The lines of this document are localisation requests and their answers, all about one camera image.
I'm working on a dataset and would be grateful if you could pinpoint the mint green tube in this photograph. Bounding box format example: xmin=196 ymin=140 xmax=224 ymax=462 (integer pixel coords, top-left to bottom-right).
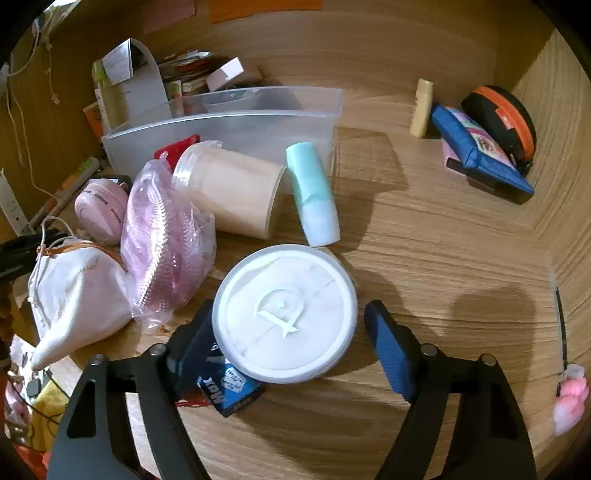
xmin=285 ymin=142 xmax=341 ymax=247

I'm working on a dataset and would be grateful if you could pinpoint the black orange round case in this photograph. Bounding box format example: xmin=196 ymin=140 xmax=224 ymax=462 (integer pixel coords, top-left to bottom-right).
xmin=461 ymin=85 xmax=537 ymax=175

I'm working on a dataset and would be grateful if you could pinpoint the pink sticky note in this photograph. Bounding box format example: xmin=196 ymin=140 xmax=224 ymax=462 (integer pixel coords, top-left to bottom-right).
xmin=142 ymin=0 xmax=197 ymax=36

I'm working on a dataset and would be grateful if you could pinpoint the yellow cloth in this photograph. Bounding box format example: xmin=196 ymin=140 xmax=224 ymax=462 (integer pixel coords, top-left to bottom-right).
xmin=28 ymin=379 xmax=71 ymax=452

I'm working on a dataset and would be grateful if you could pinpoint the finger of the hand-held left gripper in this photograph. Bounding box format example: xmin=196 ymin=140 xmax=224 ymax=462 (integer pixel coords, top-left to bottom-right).
xmin=0 ymin=233 xmax=69 ymax=278

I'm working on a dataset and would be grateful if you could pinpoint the white power strip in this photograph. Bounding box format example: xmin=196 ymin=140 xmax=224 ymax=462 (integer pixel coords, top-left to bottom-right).
xmin=0 ymin=170 xmax=29 ymax=237

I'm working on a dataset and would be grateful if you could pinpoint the orange sticky note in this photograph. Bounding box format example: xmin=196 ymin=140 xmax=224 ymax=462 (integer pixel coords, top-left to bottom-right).
xmin=210 ymin=0 xmax=324 ymax=25

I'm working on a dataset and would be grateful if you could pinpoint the pink round device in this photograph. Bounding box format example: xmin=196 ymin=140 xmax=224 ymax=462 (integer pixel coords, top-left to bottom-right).
xmin=74 ymin=178 xmax=131 ymax=246

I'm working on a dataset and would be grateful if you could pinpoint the wooden desktop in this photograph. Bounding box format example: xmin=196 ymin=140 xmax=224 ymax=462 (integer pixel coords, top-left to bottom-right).
xmin=32 ymin=92 xmax=573 ymax=480

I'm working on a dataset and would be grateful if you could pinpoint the cream tube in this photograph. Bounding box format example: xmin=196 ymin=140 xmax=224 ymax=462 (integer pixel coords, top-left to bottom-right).
xmin=409 ymin=78 xmax=435 ymax=139

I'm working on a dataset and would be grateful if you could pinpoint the pink plush charm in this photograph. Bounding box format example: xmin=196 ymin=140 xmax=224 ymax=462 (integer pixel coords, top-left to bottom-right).
xmin=553 ymin=364 xmax=590 ymax=437

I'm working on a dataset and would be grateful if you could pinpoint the bagged pink hose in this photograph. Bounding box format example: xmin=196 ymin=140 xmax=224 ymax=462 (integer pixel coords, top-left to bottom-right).
xmin=120 ymin=159 xmax=218 ymax=329

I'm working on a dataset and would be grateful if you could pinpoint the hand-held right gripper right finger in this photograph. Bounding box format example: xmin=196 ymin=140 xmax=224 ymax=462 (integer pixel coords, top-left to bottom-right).
xmin=364 ymin=300 xmax=539 ymax=480

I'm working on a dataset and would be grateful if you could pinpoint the stack of books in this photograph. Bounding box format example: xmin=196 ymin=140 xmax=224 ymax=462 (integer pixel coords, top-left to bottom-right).
xmin=157 ymin=50 xmax=232 ymax=108

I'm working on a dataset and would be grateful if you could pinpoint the small white box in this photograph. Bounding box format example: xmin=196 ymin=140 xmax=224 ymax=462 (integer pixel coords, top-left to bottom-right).
xmin=205 ymin=57 xmax=260 ymax=93

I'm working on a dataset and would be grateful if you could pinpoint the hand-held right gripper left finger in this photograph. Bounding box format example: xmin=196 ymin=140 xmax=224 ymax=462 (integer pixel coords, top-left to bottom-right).
xmin=46 ymin=299 xmax=220 ymax=480

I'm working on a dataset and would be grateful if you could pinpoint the white drawstring pouch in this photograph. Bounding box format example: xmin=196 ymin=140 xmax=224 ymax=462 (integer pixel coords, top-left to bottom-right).
xmin=28 ymin=236 xmax=136 ymax=371

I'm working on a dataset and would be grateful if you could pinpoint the white cable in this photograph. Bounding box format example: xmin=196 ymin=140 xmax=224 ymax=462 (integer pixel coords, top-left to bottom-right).
xmin=0 ymin=25 xmax=63 ymax=197

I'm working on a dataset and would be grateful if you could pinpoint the blue pencil case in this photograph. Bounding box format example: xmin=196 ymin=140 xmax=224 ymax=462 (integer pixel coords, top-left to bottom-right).
xmin=431 ymin=104 xmax=535 ymax=195

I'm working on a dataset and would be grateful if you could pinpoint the red cloth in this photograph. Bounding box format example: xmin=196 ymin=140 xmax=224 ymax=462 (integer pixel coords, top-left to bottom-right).
xmin=13 ymin=442 xmax=49 ymax=480

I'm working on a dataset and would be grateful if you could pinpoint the clear plastic storage bin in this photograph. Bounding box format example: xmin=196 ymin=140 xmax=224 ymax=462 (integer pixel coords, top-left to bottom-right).
xmin=102 ymin=87 xmax=347 ymax=185

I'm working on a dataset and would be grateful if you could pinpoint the red packet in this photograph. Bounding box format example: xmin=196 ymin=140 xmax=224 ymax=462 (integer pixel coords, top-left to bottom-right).
xmin=154 ymin=134 xmax=202 ymax=168

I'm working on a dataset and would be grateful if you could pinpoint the beige cylinder with clear lid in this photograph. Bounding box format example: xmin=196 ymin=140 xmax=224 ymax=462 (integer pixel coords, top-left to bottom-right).
xmin=172 ymin=141 xmax=289 ymax=241

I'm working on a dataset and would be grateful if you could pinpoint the round white lidded container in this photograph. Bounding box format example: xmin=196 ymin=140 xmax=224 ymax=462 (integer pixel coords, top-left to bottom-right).
xmin=212 ymin=244 xmax=359 ymax=384

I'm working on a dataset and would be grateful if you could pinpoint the blue card packet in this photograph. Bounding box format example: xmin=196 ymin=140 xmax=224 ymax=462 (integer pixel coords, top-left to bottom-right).
xmin=196 ymin=355 xmax=267 ymax=418

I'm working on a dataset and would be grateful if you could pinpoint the green orange tube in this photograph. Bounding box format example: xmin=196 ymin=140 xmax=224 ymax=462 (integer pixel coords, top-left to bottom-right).
xmin=30 ymin=156 xmax=102 ymax=232

